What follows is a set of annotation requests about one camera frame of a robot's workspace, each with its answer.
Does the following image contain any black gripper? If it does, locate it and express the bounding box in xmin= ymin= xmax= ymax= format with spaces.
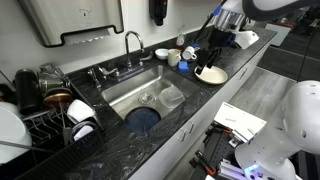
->
xmin=194 ymin=27 xmax=236 ymax=76

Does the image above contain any clear glass cup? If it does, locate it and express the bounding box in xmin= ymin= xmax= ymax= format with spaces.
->
xmin=138 ymin=92 xmax=157 ymax=106

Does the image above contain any white round plate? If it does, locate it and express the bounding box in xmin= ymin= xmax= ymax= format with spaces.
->
xmin=193 ymin=65 xmax=229 ymax=86

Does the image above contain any dark blue plate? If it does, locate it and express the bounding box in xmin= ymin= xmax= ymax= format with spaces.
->
xmin=124 ymin=106 xmax=162 ymax=135

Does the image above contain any small dark rimmed plate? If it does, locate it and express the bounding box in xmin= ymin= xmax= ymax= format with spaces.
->
xmin=71 ymin=120 xmax=98 ymax=142

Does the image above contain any stainless steel cup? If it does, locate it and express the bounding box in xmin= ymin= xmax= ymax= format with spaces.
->
xmin=37 ymin=63 xmax=71 ymax=94

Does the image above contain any large white plate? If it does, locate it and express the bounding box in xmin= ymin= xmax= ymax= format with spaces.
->
xmin=0 ymin=101 xmax=33 ymax=165

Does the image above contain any white printed mug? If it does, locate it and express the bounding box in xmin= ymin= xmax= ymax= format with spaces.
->
xmin=181 ymin=45 xmax=198 ymax=62

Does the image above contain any blue sponge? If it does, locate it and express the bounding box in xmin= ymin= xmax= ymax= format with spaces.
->
xmin=176 ymin=60 xmax=190 ymax=73

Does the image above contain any clear dish soap bottle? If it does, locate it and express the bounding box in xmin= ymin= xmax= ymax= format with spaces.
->
xmin=175 ymin=24 xmax=187 ymax=48

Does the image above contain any cream ceramic mug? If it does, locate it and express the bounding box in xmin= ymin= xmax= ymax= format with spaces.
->
xmin=167 ymin=48 xmax=182 ymax=68

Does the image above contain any small white bowl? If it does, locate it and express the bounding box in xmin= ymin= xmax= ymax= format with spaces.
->
xmin=154 ymin=48 xmax=170 ymax=61

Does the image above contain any clear plastic container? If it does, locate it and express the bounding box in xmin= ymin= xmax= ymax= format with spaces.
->
xmin=157 ymin=85 xmax=186 ymax=110

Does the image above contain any white flat box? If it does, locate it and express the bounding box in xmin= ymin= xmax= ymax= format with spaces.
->
xmin=213 ymin=101 xmax=268 ymax=143

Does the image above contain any chrome sink faucet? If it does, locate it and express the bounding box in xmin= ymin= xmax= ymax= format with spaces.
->
xmin=97 ymin=30 xmax=155 ymax=82

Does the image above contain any stainless steel sink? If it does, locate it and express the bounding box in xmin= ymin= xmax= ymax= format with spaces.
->
xmin=100 ymin=64 xmax=201 ymax=136

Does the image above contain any black orange clamp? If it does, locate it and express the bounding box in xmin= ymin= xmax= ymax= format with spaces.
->
xmin=194 ymin=149 xmax=218 ymax=177

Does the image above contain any aluminium extrusion bar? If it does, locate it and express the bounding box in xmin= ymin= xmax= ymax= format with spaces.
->
xmin=218 ymin=159 xmax=249 ymax=180

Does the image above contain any chrome side sprayer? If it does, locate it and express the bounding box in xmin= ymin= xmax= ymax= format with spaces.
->
xmin=87 ymin=67 xmax=103 ymax=91

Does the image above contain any steel paper towel dispenser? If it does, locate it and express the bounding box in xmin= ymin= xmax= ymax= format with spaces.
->
xmin=16 ymin=0 xmax=125 ymax=48

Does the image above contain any black dish rack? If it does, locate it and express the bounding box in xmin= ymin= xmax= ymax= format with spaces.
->
xmin=0 ymin=84 xmax=106 ymax=180

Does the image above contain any copper bottom pot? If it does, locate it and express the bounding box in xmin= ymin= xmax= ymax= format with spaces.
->
xmin=42 ymin=87 xmax=74 ymax=109

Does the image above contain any black thermos bottle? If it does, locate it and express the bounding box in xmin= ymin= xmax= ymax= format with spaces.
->
xmin=13 ymin=68 xmax=43 ymax=116

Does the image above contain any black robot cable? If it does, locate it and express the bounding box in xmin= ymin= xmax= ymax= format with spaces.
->
xmin=192 ymin=0 xmax=228 ymax=46

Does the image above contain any silver cabinet handle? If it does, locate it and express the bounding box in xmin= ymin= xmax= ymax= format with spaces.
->
xmin=238 ymin=67 xmax=249 ymax=81
xmin=184 ymin=121 xmax=195 ymax=134
xmin=177 ymin=129 xmax=188 ymax=143

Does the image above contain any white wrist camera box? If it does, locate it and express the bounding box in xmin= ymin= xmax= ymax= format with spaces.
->
xmin=233 ymin=29 xmax=260 ymax=50

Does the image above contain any black wall soap dispenser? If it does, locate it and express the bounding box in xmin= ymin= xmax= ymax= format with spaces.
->
xmin=148 ymin=0 xmax=169 ymax=27

